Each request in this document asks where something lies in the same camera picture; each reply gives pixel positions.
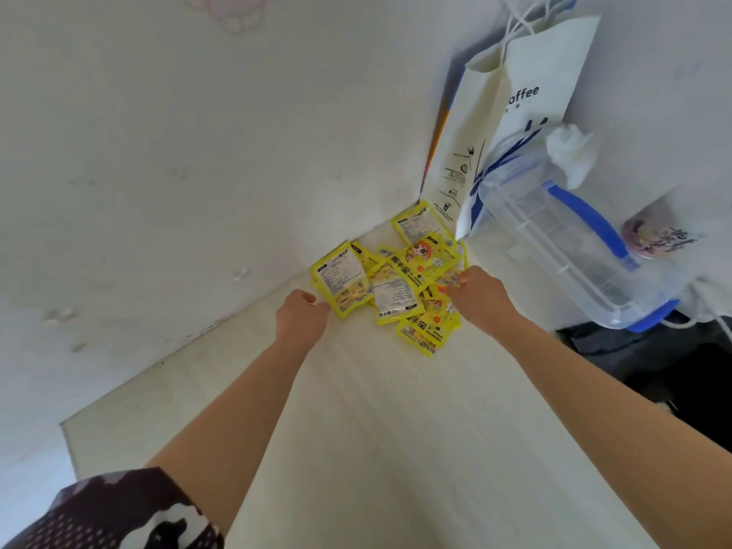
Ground person's left hand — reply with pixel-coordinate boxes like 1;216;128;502
276;289;331;356

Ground white paper bag blue print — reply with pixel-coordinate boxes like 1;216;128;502
421;16;601;241

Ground camouflage patterned sleeve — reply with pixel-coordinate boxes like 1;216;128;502
0;467;225;549

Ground white cable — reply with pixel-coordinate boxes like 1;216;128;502
660;280;732;345

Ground person's right forearm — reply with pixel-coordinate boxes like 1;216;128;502
493;314;732;549

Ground black fabric bag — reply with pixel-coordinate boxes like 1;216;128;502
556;311;732;454

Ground pink paw wall sticker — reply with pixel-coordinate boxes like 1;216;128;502
182;0;267;35

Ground person's right hand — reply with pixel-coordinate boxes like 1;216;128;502
446;266;519;340

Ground clear plastic box blue handles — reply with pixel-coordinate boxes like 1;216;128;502
476;131;682;333

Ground pile of yellow packets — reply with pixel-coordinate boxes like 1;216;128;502
310;200;470;358

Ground person's left forearm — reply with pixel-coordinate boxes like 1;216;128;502
146;339;308;538

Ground crumpled white tissue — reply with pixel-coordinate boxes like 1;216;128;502
546;124;599;189

